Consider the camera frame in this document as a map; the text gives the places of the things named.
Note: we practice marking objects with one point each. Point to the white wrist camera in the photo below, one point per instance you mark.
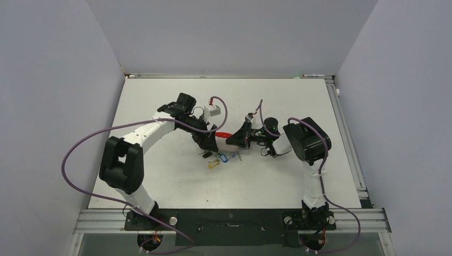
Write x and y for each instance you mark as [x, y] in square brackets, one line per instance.
[250, 117]
[213, 110]

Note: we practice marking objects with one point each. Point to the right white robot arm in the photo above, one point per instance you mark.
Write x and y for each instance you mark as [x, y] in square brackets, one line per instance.
[309, 142]

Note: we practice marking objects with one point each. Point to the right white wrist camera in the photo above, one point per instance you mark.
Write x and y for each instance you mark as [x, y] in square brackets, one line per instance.
[250, 117]

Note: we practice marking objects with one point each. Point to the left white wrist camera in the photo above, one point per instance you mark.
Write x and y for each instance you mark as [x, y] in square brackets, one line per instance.
[213, 110]

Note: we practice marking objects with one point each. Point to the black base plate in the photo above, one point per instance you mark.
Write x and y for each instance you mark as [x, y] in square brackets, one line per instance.
[233, 227]

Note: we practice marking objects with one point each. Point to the aluminium frame rail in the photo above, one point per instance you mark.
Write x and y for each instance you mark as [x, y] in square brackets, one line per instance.
[372, 220]

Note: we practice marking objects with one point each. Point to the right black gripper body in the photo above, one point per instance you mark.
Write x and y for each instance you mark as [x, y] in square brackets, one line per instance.
[250, 134]

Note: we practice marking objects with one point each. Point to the blue tag key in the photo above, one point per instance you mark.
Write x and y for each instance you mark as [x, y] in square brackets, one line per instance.
[224, 158]

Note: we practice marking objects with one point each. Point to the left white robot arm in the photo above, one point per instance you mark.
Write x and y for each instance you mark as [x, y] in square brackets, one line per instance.
[122, 164]

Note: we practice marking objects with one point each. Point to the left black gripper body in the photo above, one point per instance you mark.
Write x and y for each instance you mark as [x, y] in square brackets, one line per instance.
[200, 137]

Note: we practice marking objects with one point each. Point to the black tag key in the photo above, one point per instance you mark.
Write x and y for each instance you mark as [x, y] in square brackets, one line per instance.
[206, 154]

